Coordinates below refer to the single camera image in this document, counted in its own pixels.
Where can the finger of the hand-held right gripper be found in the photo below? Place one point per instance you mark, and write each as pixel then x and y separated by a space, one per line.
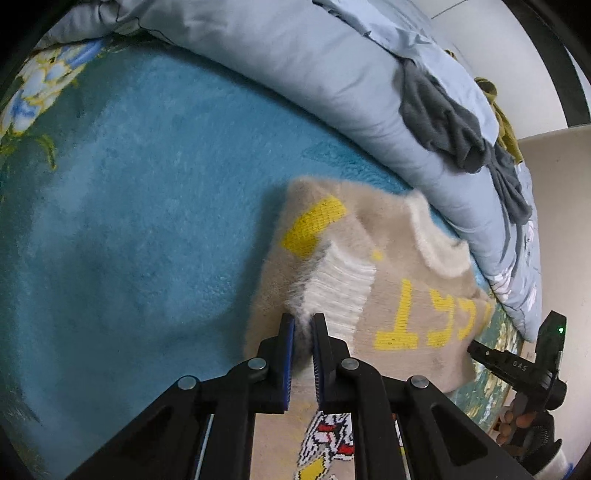
pixel 487 354

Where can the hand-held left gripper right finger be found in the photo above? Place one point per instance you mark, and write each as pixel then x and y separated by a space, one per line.
pixel 321 364

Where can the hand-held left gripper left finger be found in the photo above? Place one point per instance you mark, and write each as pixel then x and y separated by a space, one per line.
pixel 285 364

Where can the beige fuzzy sweater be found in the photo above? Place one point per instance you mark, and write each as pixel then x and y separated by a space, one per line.
pixel 406 295

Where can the person's right hand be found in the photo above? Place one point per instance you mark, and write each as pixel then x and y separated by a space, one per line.
pixel 512 422

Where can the teal floral blanket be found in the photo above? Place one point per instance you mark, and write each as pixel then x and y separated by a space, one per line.
pixel 138 207

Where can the olive green sweater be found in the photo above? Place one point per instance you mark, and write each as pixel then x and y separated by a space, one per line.
pixel 505 129

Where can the dark grey garment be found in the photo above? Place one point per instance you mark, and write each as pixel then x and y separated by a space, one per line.
pixel 452 129

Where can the blue floral duvet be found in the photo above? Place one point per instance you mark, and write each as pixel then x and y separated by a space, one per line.
pixel 323 83

